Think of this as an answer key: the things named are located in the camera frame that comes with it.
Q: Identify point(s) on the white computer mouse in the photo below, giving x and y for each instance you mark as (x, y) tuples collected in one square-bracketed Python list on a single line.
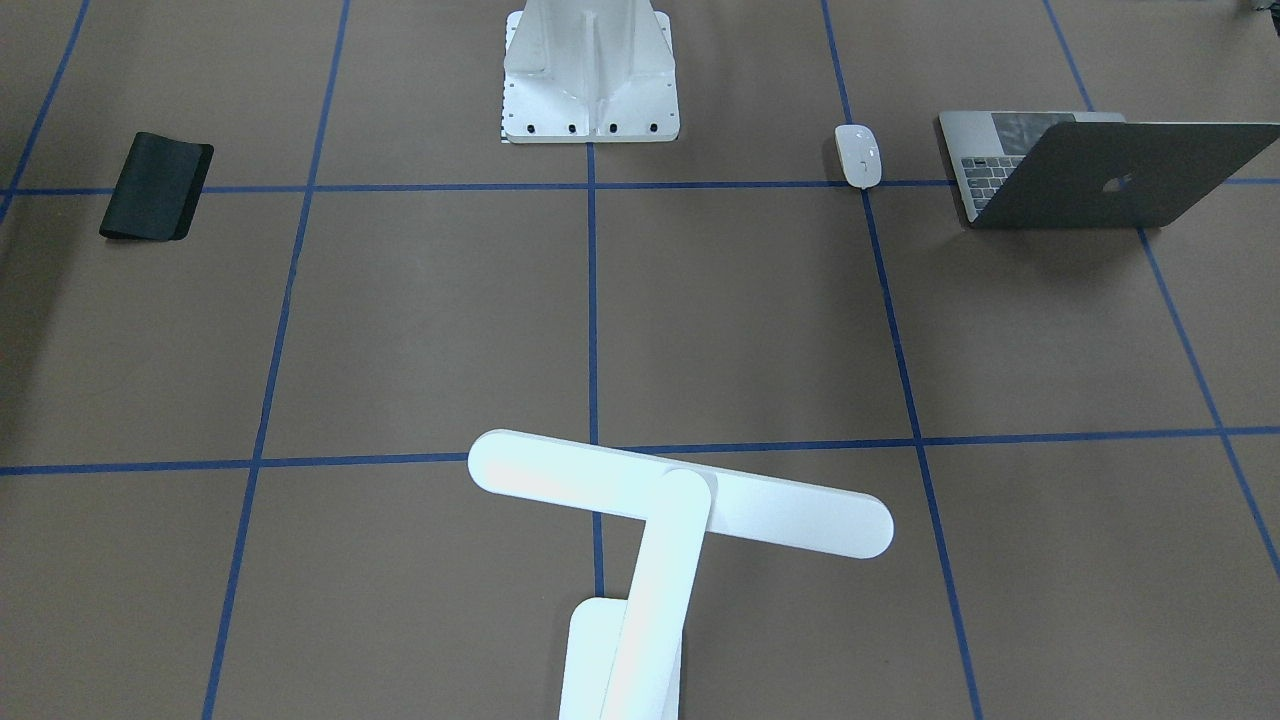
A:
[(860, 156)]

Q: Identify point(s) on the grey laptop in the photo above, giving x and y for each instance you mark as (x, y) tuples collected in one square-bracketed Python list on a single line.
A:
[(1088, 169)]

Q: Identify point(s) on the black mouse pad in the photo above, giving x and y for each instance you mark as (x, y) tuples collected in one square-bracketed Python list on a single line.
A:
[(156, 195)]

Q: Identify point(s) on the white desk lamp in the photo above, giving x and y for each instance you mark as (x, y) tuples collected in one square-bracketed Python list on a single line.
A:
[(623, 657)]

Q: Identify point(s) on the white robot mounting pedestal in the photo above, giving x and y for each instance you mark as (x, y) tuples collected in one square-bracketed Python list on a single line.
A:
[(589, 72)]

